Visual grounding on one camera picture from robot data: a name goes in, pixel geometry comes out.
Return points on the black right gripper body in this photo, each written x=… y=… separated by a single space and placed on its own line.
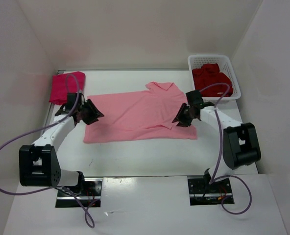
x=184 y=115

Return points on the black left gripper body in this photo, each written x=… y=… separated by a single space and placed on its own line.
x=89 y=113

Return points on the magenta t-shirt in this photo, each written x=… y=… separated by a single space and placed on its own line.
x=63 y=84

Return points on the light pink t-shirt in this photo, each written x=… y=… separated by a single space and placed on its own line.
x=141 y=115

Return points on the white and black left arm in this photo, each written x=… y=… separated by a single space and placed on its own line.
x=38 y=162

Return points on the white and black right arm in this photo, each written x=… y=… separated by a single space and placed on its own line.
x=238 y=142

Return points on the dark red t-shirt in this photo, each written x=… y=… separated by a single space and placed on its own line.
x=210 y=74

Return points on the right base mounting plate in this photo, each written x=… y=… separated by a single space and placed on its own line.
x=201 y=193

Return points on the base mounting plate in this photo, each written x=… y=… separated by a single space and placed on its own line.
x=201 y=193
x=91 y=194

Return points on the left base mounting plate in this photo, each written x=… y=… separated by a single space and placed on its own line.
x=91 y=194

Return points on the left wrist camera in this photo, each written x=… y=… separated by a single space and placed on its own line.
x=70 y=102

